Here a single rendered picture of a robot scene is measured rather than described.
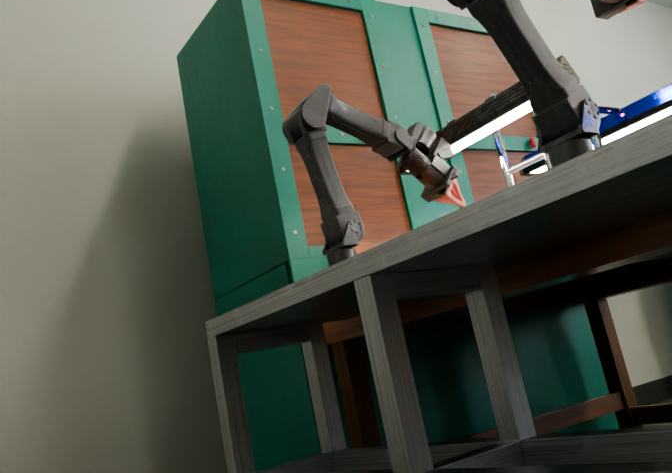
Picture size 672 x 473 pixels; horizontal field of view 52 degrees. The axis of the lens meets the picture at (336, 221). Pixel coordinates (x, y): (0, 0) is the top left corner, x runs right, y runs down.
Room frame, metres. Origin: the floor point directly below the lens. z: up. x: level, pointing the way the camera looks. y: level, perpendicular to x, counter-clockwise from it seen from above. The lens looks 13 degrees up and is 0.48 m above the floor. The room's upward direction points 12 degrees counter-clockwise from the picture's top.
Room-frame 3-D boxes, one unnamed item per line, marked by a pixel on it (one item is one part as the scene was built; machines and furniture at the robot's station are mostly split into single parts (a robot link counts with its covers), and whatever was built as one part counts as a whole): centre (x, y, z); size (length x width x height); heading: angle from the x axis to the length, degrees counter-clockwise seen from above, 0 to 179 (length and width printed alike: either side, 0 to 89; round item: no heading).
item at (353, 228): (1.46, 0.00, 0.77); 0.09 x 0.06 x 0.06; 37
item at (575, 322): (2.54, -0.24, 0.42); 1.36 x 0.55 x 0.84; 126
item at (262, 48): (2.54, -0.24, 1.31); 1.36 x 0.55 x 0.95; 126
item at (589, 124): (0.99, -0.37, 0.77); 0.09 x 0.06 x 0.06; 38
